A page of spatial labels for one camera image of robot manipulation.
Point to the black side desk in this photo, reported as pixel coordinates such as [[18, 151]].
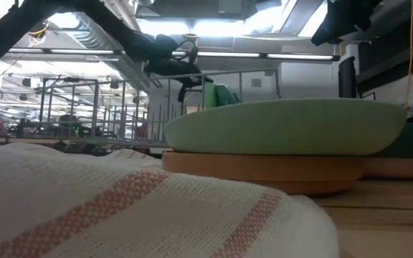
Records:
[[389, 61]]

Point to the white red-striped towel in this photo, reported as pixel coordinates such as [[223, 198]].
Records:
[[84, 200]]

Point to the brown divided plate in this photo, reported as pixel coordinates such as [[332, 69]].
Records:
[[264, 172]]

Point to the black upright panel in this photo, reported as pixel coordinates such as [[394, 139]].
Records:
[[347, 77]]

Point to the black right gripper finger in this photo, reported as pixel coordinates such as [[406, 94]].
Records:
[[325, 36]]

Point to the pink plate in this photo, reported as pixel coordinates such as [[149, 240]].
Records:
[[400, 167]]

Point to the light green plate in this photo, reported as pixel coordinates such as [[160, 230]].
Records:
[[285, 125], [210, 96]]

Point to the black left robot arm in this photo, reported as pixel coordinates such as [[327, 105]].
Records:
[[13, 32]]

